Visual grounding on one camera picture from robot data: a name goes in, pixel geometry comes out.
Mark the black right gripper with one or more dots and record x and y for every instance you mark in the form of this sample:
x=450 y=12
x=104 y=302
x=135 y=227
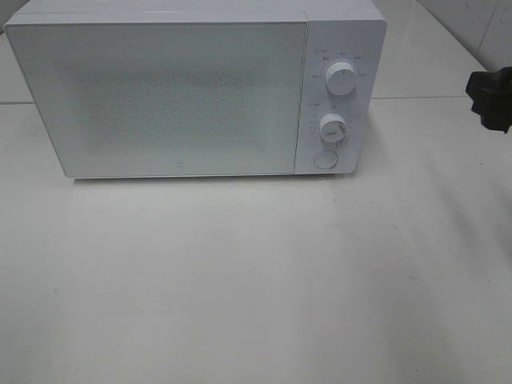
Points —
x=491 y=96

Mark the white timer knob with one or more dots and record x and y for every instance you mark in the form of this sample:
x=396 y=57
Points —
x=332 y=128

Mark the round white door button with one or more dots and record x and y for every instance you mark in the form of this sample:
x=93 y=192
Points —
x=326 y=159

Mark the white microwave door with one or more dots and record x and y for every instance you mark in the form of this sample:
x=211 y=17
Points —
x=145 y=100

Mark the upper white power knob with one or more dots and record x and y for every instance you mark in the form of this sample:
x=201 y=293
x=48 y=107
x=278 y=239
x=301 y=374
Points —
x=341 y=77

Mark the white microwave oven body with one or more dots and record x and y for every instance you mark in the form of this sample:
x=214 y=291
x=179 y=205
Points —
x=335 y=30

